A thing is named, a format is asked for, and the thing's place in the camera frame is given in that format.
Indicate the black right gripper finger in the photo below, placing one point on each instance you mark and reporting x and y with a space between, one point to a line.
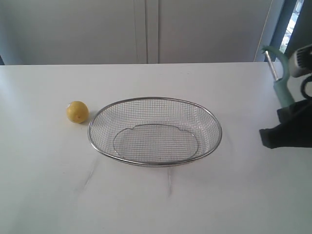
296 132
287 113

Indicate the teal handled peeler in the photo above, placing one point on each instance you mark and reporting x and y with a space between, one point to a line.
280 84

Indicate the yellow lemon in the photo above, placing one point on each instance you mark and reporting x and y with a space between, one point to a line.
77 112

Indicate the white cabinet doors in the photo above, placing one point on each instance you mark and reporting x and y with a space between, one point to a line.
135 31

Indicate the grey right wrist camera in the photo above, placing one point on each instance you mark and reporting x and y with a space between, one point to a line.
300 63

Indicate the oval wire mesh basket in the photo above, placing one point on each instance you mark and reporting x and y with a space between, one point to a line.
154 131

